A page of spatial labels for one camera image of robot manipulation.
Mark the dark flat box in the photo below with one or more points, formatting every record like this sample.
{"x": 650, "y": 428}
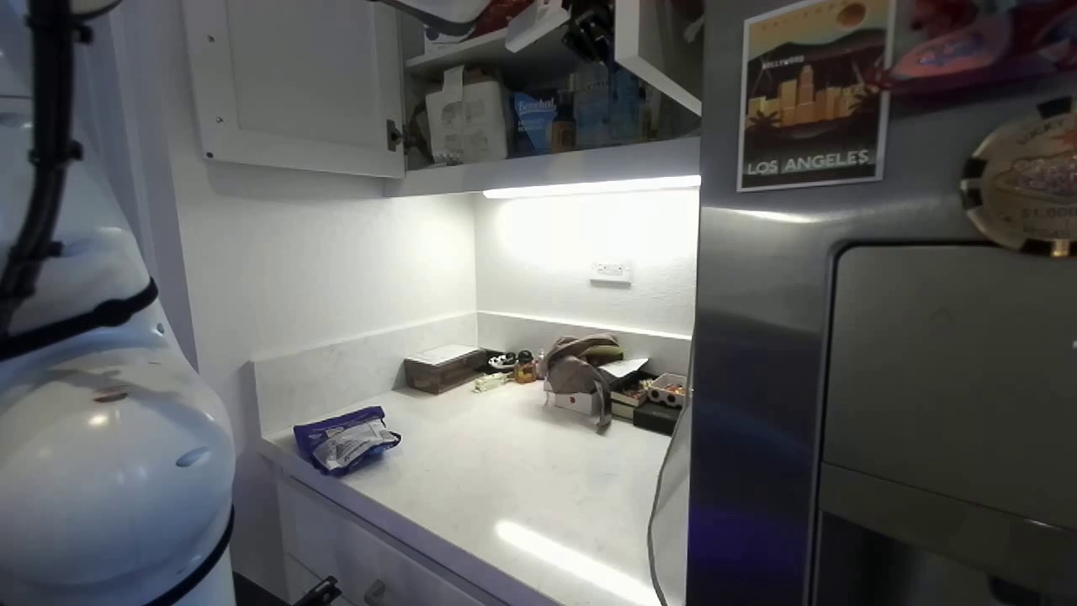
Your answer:
{"x": 435, "y": 372}

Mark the blue white plastic packet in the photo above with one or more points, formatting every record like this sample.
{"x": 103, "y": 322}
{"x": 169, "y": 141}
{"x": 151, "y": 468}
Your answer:
{"x": 344, "y": 441}

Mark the white wall outlet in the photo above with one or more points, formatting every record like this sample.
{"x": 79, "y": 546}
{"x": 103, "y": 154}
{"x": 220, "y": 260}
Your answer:
{"x": 610, "y": 275}

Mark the white lower cabinet drawer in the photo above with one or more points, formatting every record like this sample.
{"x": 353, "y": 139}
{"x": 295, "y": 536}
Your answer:
{"x": 327, "y": 544}

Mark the round woven fridge magnet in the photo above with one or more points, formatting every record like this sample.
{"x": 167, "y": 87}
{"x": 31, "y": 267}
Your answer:
{"x": 1022, "y": 182}

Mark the dark boxes stack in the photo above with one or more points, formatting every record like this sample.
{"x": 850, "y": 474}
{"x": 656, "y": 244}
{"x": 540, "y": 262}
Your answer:
{"x": 646, "y": 399}

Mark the stainless steel refrigerator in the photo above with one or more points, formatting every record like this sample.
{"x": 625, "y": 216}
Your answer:
{"x": 884, "y": 399}

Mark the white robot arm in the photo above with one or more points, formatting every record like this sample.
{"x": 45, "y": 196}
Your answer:
{"x": 115, "y": 454}

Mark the Los Angeles poster magnet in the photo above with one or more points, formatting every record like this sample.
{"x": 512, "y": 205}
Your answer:
{"x": 811, "y": 100}

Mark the white wall cabinet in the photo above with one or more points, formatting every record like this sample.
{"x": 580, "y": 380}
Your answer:
{"x": 338, "y": 87}

